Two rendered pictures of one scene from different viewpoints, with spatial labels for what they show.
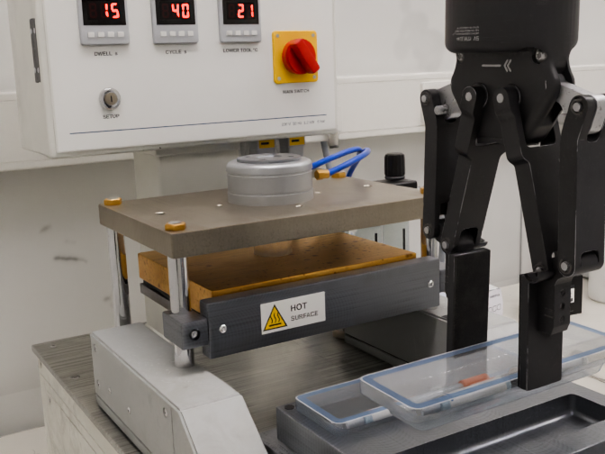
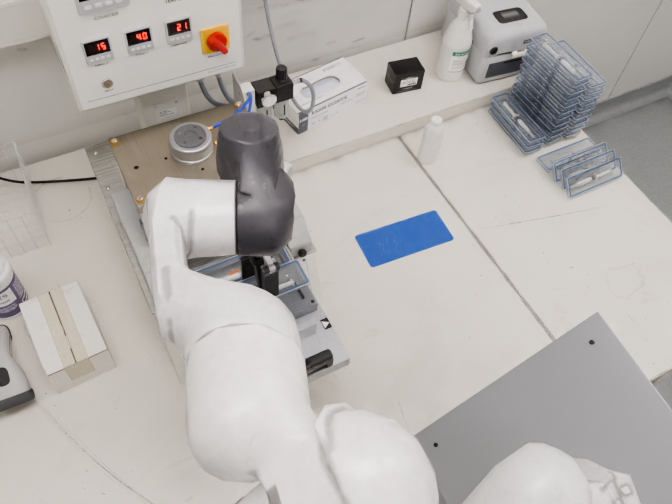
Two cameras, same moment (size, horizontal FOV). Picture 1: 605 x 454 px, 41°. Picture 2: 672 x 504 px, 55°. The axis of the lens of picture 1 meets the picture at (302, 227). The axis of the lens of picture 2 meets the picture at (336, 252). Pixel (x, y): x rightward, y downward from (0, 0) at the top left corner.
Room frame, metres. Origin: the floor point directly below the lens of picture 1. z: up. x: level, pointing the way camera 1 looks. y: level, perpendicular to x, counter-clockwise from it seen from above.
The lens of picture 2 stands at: (-0.10, -0.22, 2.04)
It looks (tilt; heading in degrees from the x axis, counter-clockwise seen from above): 56 degrees down; 357
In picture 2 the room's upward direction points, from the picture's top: 7 degrees clockwise
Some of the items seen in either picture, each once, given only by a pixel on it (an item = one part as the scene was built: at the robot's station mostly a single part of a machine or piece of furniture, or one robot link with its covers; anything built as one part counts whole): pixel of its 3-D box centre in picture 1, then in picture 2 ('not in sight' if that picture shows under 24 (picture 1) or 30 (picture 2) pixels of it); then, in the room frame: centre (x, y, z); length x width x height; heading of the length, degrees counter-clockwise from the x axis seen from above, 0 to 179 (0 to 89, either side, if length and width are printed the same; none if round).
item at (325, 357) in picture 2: not in sight; (292, 373); (0.35, -0.20, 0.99); 0.15 x 0.02 x 0.04; 121
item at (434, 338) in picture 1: (440, 340); (276, 202); (0.74, -0.13, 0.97); 0.26 x 0.05 x 0.07; 31
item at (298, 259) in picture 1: (280, 243); not in sight; (0.74, 0.02, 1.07); 0.22 x 0.17 x 0.10; 121
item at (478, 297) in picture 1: (468, 303); (249, 267); (0.51, -0.11, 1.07); 0.03 x 0.01 x 0.07; 121
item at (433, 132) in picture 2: not in sight; (431, 139); (1.11, -0.49, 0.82); 0.05 x 0.05 x 0.14
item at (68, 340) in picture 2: not in sight; (68, 336); (0.48, 0.27, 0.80); 0.19 x 0.13 x 0.09; 31
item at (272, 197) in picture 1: (274, 218); (197, 145); (0.77, 0.03, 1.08); 0.31 x 0.24 x 0.13; 121
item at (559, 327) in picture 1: (566, 292); not in sight; (0.44, -0.15, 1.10); 0.03 x 0.01 x 0.05; 31
